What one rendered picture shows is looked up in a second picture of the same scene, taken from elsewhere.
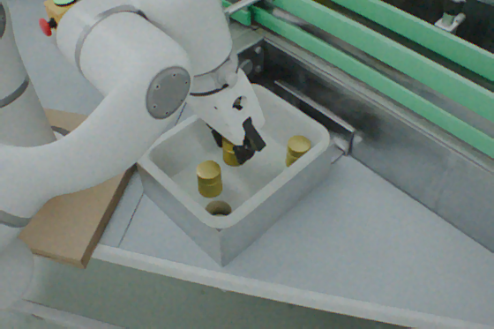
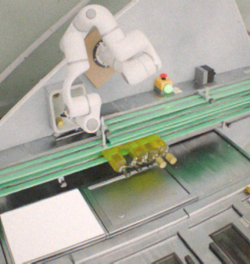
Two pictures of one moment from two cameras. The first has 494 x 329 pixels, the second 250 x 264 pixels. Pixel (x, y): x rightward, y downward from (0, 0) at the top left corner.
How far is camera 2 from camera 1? 1.04 m
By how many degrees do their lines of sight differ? 9
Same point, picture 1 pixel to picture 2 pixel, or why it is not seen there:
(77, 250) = not seen: hidden behind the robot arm
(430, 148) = (36, 152)
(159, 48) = (73, 113)
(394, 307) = (8, 117)
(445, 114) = (40, 161)
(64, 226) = not seen: hidden behind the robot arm
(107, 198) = not seen: hidden behind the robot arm
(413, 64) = (55, 162)
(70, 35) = (92, 98)
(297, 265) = (32, 102)
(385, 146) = (45, 144)
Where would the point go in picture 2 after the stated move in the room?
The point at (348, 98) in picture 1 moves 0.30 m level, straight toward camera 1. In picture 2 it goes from (62, 144) to (24, 105)
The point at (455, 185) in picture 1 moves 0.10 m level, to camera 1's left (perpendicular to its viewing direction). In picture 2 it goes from (24, 152) to (36, 135)
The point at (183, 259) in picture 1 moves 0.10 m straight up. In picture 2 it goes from (51, 78) to (58, 86)
